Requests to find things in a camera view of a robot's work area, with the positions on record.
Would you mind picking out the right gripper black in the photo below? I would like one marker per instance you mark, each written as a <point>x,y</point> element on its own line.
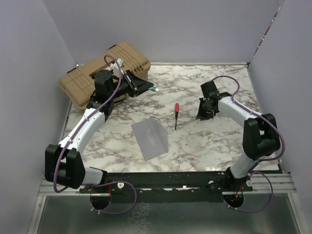
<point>201,112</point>

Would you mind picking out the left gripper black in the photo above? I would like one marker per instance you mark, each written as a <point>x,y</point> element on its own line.
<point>136,85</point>

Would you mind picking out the green white glue stick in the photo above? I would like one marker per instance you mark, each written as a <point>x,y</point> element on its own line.
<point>154,89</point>

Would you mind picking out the grey envelope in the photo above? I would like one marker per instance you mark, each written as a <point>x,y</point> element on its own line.
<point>151,137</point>

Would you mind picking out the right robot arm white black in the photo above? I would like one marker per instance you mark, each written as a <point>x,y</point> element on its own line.
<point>260,138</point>

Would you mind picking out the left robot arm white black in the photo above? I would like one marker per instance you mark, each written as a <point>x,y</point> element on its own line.
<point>63,162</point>

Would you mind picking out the tan plastic tool case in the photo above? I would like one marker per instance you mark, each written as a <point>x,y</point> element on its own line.
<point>78,84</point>

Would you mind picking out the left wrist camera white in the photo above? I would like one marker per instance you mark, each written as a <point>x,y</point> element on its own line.
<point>117,65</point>

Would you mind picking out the red handled screwdriver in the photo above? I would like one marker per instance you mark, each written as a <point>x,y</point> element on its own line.
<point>176,114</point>

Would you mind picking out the aluminium extrusion frame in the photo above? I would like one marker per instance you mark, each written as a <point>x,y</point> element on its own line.
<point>281,184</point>

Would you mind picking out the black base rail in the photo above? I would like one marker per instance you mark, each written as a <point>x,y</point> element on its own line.
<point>168,187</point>

